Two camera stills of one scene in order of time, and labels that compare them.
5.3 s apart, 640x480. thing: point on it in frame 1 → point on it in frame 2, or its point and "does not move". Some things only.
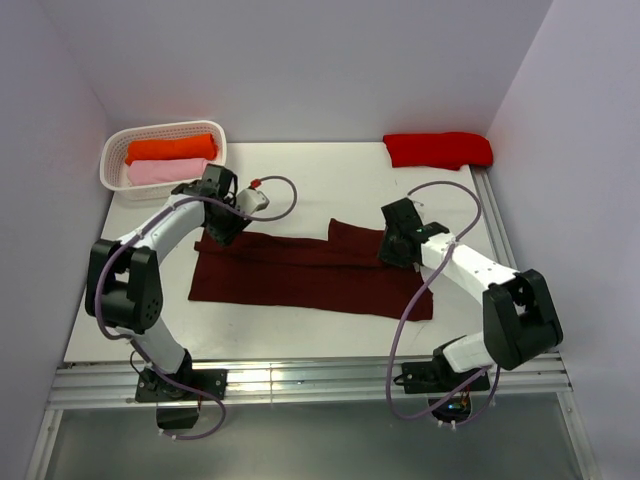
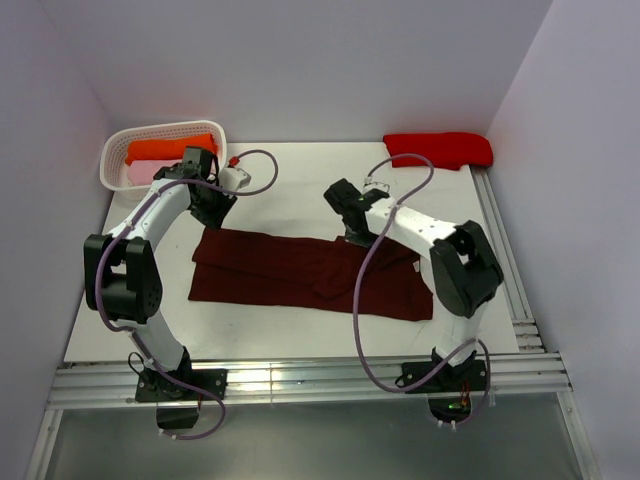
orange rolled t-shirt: x=202 y=146 does not move
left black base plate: x=151 y=387 does not move
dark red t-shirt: x=336 y=270 does not move
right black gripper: x=386 y=254 → x=361 y=240
